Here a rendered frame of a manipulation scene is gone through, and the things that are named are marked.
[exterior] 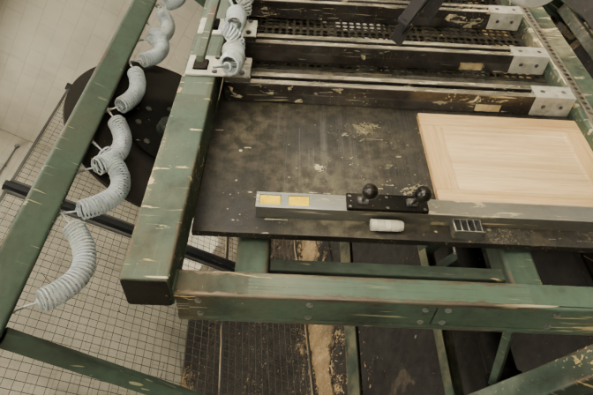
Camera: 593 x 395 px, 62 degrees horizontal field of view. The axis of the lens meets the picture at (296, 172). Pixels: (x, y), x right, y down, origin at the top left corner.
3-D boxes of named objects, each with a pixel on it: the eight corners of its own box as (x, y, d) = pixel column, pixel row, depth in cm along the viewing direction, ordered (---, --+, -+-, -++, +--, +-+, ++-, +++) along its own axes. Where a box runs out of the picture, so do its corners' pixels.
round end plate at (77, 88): (250, 240, 187) (31, 152, 157) (243, 247, 190) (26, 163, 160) (264, 108, 243) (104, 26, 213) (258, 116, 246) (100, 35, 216)
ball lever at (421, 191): (418, 212, 122) (434, 201, 109) (402, 211, 122) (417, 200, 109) (417, 197, 123) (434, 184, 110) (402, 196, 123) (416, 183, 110)
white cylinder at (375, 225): (370, 233, 120) (402, 234, 120) (371, 226, 118) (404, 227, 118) (369, 223, 122) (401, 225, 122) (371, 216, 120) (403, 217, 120)
